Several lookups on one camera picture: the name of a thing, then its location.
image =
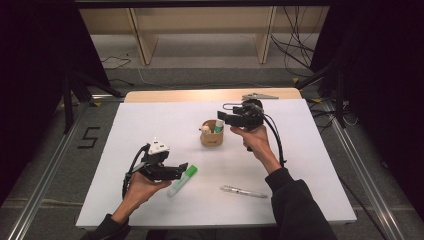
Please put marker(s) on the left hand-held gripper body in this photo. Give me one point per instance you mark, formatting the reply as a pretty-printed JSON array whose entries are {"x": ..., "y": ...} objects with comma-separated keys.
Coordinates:
[{"x": 156, "y": 166}]

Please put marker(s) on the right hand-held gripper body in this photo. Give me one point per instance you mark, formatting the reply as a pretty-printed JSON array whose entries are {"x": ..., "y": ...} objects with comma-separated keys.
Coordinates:
[{"x": 248, "y": 115}]

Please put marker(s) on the green and white highlighter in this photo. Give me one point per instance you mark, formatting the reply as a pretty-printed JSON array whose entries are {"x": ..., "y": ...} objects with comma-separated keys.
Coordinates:
[{"x": 181, "y": 181}]

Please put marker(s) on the white and teal glue stick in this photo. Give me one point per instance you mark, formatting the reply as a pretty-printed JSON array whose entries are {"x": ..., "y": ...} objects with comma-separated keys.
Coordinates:
[{"x": 219, "y": 126}]

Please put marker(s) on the wooden cup with animal figure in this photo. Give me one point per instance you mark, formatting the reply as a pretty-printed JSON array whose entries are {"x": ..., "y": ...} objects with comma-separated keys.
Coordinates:
[{"x": 211, "y": 138}]

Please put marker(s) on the clear plastic pen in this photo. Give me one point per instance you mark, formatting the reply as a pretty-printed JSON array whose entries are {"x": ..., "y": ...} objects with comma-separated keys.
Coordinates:
[{"x": 243, "y": 191}]

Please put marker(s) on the person's left hand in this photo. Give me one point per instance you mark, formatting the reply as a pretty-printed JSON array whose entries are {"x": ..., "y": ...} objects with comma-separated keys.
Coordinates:
[{"x": 141, "y": 191}]

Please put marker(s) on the person's right hand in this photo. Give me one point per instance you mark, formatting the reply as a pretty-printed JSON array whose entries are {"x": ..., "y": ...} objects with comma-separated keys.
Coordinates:
[{"x": 258, "y": 143}]

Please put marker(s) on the light wooden table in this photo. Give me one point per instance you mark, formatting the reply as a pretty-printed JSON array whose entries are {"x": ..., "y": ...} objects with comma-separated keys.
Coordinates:
[{"x": 183, "y": 95}]

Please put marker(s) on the yellow tape piece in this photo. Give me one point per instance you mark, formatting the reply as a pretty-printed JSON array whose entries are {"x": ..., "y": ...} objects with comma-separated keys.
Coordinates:
[
  {"x": 316, "y": 100},
  {"x": 295, "y": 80},
  {"x": 96, "y": 104}
]

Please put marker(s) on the white board table cover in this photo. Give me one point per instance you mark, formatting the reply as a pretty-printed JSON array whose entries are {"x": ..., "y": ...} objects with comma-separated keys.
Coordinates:
[{"x": 300, "y": 150}]

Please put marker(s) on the person's dark clothing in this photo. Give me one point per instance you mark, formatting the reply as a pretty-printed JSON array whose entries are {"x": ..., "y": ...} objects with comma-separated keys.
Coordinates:
[{"x": 206, "y": 235}]

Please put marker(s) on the black tripod stand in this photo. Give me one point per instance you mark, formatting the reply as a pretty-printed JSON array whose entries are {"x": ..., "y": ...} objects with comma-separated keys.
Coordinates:
[
  {"x": 68, "y": 106},
  {"x": 339, "y": 100}
]

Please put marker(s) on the light wooden shelf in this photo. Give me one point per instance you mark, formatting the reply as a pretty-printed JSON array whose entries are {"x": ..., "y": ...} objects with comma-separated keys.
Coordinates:
[{"x": 200, "y": 20}]

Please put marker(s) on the dark curtain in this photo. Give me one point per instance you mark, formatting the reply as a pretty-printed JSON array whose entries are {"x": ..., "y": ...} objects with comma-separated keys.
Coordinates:
[
  {"x": 383, "y": 83},
  {"x": 33, "y": 83}
]

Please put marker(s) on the aluminium floor rail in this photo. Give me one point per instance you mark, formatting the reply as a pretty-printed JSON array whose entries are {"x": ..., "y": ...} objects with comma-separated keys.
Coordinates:
[
  {"x": 43, "y": 186},
  {"x": 363, "y": 173}
]

